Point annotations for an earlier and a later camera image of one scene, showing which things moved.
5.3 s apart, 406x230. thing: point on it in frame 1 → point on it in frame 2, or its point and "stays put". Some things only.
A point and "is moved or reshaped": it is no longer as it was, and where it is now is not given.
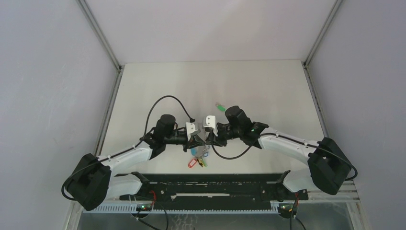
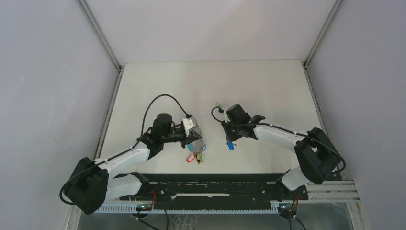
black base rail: (219, 189) stays put
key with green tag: (220, 107) stays put
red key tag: (192, 163) is moved or reshaped
